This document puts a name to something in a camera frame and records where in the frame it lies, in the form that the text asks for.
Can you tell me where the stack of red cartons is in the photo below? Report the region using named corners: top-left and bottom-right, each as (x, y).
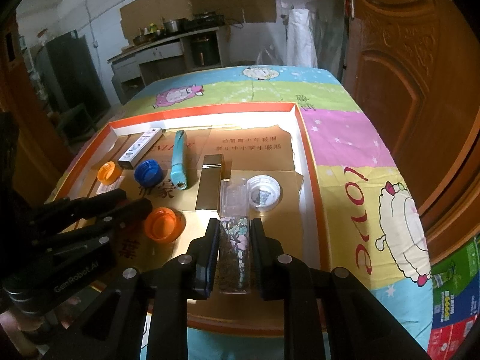
top-left (429, 315), bottom-right (473, 360)

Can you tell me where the teal lighter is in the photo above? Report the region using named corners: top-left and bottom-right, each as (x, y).
top-left (170, 129), bottom-right (190, 191)

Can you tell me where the green printed beverage carton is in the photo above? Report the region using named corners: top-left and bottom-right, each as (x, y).
top-left (431, 240), bottom-right (480, 334)

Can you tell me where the white bottle cap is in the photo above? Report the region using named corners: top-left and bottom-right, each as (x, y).
top-left (245, 174), bottom-right (281, 211)

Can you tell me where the gold rectangular box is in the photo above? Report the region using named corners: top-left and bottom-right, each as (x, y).
top-left (195, 154), bottom-right (225, 211)

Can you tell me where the white sack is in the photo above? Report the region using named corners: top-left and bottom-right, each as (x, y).
top-left (287, 7), bottom-right (317, 68)

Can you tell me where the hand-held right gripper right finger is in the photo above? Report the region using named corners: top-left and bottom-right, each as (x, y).
top-left (250, 217), bottom-right (432, 360)

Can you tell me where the black gas stove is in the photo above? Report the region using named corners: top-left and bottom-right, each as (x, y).
top-left (184, 13), bottom-right (226, 31)

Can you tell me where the kitchen counter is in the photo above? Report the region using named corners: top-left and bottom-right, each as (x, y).
top-left (108, 26), bottom-right (229, 91)

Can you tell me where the brown cardboard wall covering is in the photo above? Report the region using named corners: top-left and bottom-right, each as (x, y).
top-left (120, 0), bottom-right (276, 40)

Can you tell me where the clear plastic wrap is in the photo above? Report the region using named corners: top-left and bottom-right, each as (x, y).
top-left (311, 0), bottom-right (346, 79)

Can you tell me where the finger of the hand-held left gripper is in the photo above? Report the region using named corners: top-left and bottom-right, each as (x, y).
top-left (32, 188), bottom-right (127, 229)
top-left (35, 198), bottom-right (153, 250)

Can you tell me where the shallow cardboard tray box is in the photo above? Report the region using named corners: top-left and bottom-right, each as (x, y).
top-left (47, 102), bottom-right (327, 336)

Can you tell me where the clear floral plastic case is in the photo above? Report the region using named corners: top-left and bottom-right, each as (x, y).
top-left (218, 178), bottom-right (251, 294)

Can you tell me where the dark grey cabinet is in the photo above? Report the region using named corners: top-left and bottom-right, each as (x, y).
top-left (35, 32), bottom-right (109, 121)

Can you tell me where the colourful cartoon sheep tablecloth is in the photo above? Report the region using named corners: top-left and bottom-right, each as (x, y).
top-left (45, 65), bottom-right (432, 360)

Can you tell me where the white lighter box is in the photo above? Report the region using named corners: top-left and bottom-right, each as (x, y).
top-left (118, 127), bottom-right (163, 169)

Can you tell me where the dark orange bottle cap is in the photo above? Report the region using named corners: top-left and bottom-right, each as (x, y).
top-left (144, 207), bottom-right (184, 241)

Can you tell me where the black appliance under counter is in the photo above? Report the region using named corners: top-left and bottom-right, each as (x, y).
top-left (189, 34), bottom-right (220, 66)

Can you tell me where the blue bottle cap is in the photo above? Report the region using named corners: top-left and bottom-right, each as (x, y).
top-left (134, 159), bottom-right (164, 186)

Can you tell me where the brown wooden door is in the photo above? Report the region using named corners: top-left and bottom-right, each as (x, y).
top-left (341, 0), bottom-right (480, 233)

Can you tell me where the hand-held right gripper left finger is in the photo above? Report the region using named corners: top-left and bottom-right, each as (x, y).
top-left (41, 218), bottom-right (221, 360)

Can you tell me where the light orange bottle cap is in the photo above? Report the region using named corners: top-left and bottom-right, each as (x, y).
top-left (97, 161), bottom-right (122, 184)

